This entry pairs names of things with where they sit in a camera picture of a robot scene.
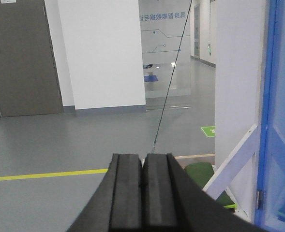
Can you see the green sandbag right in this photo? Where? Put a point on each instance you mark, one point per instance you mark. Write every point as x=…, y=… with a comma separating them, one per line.
x=201, y=173

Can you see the plywood base platform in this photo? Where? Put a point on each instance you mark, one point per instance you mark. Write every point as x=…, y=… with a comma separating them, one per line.
x=194, y=156

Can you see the grey room door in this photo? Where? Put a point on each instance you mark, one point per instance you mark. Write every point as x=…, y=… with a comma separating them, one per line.
x=29, y=82

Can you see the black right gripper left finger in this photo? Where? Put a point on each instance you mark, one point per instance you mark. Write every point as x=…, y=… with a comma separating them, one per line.
x=116, y=204

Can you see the white triangular brace near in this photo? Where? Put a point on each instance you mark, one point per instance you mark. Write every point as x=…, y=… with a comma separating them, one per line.
x=237, y=173

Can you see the white wall panel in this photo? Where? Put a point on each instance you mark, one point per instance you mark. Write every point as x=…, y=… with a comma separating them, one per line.
x=242, y=27

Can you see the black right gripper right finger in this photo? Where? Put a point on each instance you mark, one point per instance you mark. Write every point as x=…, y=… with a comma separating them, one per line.
x=173, y=202

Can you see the blue door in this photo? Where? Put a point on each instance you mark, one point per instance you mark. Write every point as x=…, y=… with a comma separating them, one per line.
x=270, y=213

